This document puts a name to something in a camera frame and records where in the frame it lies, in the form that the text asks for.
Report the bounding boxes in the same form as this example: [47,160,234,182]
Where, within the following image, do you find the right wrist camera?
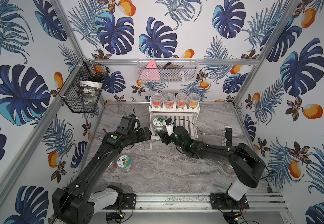
[164,118,174,136]

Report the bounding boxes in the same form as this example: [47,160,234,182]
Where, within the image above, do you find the white mesh wall basket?
[136,58,199,83]

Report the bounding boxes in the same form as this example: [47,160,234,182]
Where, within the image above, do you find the black wire basket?
[57,58,110,114]

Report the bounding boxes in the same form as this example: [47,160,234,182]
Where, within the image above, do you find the black remote-like tool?
[222,126,233,147]

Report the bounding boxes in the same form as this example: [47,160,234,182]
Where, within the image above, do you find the white bowl in wire basket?
[80,81,103,89]

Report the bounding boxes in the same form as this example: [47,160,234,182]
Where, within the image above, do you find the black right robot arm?
[158,126,266,202]

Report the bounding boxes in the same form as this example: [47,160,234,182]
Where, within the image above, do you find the clear seed container orange label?
[188,93,200,108]

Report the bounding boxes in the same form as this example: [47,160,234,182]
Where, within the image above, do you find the white slatted wooden shelf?
[149,101,200,149]

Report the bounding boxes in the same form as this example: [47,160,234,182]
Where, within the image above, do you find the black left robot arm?
[52,114,152,224]

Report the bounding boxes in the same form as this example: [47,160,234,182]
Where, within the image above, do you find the aluminium front rail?
[88,191,289,212]

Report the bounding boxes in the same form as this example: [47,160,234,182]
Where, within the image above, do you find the pink triangular packet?
[139,59,161,82]

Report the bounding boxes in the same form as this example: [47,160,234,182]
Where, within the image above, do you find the clear seed container red label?
[176,93,188,108]

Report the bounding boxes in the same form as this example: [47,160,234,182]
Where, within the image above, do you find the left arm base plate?
[105,193,137,210]

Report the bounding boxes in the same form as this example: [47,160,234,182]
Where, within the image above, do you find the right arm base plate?
[210,193,250,210]

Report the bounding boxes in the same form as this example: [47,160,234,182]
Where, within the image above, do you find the green white lid jar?
[117,155,133,173]

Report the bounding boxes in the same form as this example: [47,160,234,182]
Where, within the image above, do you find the green lid seed jar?
[152,116,166,135]

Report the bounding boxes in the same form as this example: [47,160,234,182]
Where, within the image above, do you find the red label lid jar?
[222,163,236,177]

